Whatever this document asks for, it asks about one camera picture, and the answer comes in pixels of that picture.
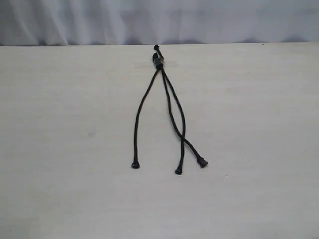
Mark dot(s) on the white backdrop curtain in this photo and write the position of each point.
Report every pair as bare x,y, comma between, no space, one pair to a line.
126,22

